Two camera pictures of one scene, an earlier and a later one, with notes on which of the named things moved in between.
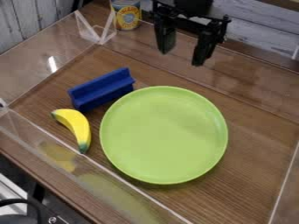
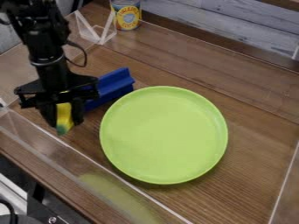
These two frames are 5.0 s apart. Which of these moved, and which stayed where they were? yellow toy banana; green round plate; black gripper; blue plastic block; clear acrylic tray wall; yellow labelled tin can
Moved: black gripper; yellow toy banana
Stayed: blue plastic block; green round plate; clear acrylic tray wall; yellow labelled tin can
